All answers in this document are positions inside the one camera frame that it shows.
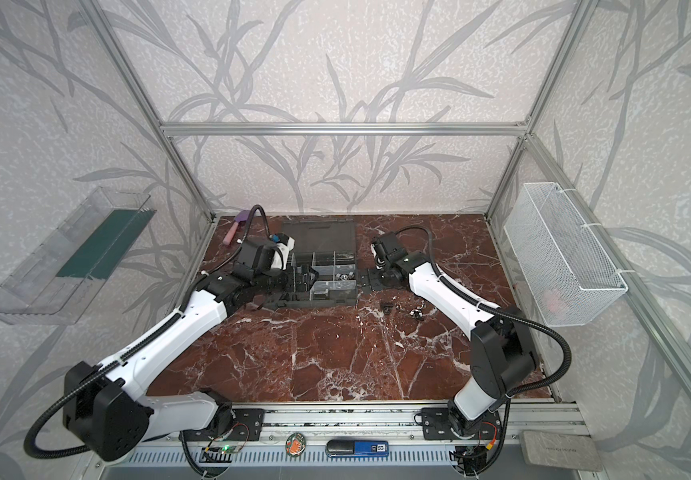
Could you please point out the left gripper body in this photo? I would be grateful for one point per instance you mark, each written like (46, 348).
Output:
(289, 282)

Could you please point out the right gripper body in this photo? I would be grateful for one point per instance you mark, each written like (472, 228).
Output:
(366, 279)

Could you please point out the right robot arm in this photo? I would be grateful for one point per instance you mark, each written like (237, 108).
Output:
(502, 350)

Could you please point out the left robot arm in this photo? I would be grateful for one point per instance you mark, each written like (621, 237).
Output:
(107, 409)

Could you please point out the grey plastic organizer box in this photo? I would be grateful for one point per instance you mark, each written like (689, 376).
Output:
(322, 269)

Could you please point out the purple pink brush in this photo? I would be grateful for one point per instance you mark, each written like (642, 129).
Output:
(239, 219)

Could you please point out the round orange badge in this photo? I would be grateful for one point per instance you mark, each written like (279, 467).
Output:
(296, 445)

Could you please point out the blue black usb device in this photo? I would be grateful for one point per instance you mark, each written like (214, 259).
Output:
(351, 448)

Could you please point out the grey foam pad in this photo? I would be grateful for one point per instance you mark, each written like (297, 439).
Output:
(556, 450)

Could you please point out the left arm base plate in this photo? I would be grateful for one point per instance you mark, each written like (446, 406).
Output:
(244, 425)

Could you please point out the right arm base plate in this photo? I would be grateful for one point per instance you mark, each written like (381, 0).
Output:
(436, 425)

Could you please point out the white wire mesh basket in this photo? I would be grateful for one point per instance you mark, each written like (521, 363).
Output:
(571, 277)

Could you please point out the clear wall shelf tray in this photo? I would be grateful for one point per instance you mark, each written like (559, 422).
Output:
(56, 284)

